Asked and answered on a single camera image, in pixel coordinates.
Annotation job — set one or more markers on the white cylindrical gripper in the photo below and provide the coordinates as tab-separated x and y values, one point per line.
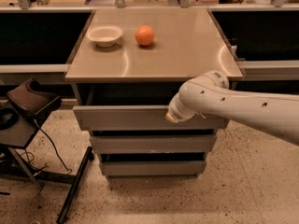
175	114

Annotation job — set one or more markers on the grey top drawer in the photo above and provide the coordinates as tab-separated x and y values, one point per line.
138	118

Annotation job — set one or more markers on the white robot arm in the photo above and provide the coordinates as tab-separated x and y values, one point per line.
274	114

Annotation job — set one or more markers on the grey drawer cabinet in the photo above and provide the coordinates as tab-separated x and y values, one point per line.
187	44

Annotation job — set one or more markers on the grey middle drawer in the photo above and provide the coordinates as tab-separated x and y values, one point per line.
152	144

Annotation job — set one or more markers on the orange fruit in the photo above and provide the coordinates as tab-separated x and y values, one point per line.
144	35

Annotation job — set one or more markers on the black floor bar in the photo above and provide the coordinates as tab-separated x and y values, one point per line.
88	156

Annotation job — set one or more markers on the white bowl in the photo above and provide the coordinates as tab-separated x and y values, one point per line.
105	36

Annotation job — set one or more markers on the dark stand with tray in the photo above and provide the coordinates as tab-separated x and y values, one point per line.
22	117

